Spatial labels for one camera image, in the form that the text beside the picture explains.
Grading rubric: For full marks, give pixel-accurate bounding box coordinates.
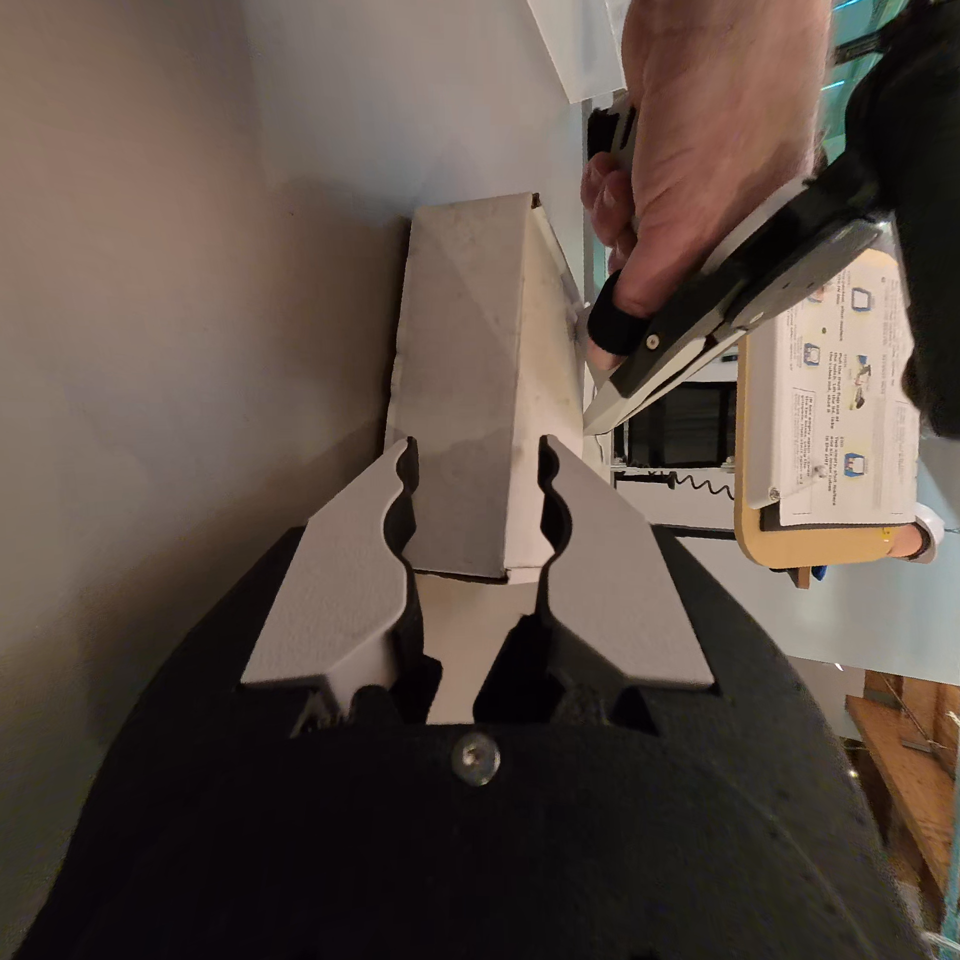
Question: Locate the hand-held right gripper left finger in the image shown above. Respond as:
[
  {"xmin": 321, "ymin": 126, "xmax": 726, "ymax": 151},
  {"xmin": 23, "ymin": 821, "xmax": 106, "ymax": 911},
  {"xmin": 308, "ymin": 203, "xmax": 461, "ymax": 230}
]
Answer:
[{"xmin": 240, "ymin": 436, "xmax": 425, "ymax": 714}]

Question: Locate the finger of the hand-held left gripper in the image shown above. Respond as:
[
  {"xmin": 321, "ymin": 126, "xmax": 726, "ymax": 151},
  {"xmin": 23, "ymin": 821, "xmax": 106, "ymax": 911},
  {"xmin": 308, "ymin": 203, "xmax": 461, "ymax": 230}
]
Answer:
[{"xmin": 583, "ymin": 327, "xmax": 751, "ymax": 436}]

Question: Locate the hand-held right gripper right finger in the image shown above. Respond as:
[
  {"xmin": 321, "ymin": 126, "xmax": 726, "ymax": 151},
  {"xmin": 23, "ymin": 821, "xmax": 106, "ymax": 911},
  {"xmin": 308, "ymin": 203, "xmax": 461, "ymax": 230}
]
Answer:
[{"xmin": 534, "ymin": 433, "xmax": 715, "ymax": 691}]

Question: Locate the white cardboard box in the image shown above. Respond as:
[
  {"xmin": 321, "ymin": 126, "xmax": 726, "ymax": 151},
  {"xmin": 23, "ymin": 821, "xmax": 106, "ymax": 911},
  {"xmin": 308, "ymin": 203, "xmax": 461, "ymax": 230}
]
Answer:
[{"xmin": 384, "ymin": 192, "xmax": 588, "ymax": 588}]

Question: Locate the person's left hand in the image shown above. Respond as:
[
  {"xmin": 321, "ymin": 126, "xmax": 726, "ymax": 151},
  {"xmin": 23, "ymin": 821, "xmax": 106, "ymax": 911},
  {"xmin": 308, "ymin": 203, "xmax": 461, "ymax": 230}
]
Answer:
[{"xmin": 579, "ymin": 0, "xmax": 835, "ymax": 320}]

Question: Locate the printed instruction sheet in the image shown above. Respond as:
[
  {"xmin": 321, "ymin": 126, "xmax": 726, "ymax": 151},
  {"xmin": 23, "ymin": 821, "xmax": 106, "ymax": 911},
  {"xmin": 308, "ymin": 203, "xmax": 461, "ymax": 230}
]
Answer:
[{"xmin": 772, "ymin": 251, "xmax": 922, "ymax": 526}]

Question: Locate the black coiled cable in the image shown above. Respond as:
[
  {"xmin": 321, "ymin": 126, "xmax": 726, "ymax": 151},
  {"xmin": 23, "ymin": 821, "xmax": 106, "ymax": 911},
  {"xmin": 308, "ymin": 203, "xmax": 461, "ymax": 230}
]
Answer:
[{"xmin": 663, "ymin": 471, "xmax": 738, "ymax": 498}]

